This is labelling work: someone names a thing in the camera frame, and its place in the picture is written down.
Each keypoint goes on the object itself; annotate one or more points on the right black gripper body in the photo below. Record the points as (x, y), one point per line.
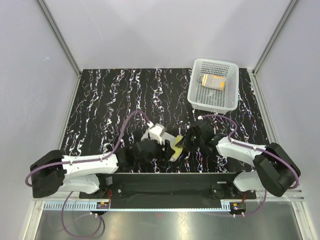
(193, 141)

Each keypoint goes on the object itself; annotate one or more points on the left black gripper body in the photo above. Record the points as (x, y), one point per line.
(157, 154)

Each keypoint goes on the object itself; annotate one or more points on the orange towel with grey pattern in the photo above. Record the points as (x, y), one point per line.
(213, 82)

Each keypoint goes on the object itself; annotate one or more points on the yellow and grey towel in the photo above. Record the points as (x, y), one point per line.
(173, 140)

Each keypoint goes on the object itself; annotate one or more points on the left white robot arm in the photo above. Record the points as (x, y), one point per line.
(55, 172)

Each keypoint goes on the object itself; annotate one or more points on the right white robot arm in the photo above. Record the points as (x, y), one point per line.
(274, 171)

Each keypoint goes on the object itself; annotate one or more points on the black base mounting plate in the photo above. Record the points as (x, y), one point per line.
(169, 188)

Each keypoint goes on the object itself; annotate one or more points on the white perforated plastic basket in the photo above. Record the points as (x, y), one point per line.
(205, 99)

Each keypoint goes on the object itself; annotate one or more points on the left connector block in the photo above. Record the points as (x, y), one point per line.
(102, 205)

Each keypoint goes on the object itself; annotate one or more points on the connector block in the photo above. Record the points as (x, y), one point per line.
(238, 206)
(102, 205)

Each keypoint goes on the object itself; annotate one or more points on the right connector block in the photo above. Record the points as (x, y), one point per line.
(238, 206)

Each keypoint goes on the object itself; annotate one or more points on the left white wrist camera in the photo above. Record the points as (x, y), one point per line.
(155, 132)

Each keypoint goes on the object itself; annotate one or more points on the white slotted cable duct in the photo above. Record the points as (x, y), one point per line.
(116, 205)

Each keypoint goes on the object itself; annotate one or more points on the aluminium cross rail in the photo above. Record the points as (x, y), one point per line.
(291, 195)

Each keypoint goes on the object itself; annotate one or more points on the right aluminium frame post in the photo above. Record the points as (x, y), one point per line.
(276, 33)

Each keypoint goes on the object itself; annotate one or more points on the aluminium frame post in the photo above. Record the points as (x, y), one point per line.
(58, 35)
(276, 33)

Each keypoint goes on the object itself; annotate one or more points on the left aluminium frame post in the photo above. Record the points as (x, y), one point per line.
(58, 35)

